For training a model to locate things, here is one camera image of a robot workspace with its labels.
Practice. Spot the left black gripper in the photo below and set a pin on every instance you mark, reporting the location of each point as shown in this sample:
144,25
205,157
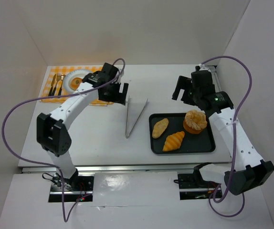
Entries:
114,93

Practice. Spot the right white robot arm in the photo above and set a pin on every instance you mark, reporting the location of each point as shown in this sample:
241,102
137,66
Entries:
248,169

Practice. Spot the white paper plate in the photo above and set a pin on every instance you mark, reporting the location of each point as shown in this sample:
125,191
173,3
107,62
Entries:
81,73

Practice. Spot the metal tongs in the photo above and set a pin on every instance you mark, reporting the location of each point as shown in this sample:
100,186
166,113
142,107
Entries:
134,109

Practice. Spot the black tray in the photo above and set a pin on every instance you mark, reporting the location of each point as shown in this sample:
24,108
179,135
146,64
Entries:
191,144

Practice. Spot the yellow checkered cloth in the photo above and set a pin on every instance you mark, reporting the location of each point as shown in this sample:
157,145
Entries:
65,70

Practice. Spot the ring donut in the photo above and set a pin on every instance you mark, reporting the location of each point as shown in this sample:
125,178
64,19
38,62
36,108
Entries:
75,82

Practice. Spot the aluminium rail front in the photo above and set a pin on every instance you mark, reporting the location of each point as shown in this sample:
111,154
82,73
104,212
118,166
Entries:
125,168

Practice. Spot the knife with dark handle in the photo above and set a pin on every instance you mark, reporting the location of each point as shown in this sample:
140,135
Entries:
52,84

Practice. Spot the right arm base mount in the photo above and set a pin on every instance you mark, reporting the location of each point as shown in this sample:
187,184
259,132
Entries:
190,189

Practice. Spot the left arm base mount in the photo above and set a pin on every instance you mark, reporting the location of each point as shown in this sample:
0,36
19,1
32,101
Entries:
83,191

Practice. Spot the croissant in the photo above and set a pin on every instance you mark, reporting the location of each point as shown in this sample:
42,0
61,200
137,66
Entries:
173,141

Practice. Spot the aluminium rail right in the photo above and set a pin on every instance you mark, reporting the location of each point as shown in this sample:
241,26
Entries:
215,78

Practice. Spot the oblong bread roll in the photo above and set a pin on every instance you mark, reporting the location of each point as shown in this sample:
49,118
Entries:
159,128

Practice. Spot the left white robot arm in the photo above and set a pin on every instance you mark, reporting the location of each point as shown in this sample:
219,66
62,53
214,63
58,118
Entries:
52,129

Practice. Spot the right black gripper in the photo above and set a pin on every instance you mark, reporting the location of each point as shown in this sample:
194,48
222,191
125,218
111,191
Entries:
183,88

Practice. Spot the aluminium rail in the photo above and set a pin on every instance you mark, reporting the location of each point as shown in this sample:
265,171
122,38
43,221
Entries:
215,78
125,168

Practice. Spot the sugared round pastry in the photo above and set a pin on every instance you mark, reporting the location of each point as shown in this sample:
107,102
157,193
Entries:
195,122

